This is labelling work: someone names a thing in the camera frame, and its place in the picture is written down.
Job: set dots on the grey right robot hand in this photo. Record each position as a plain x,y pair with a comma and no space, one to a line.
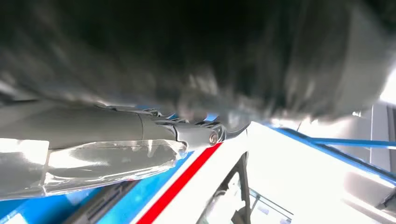
92,130

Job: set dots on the red barrier belt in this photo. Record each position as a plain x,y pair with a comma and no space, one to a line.
176,187

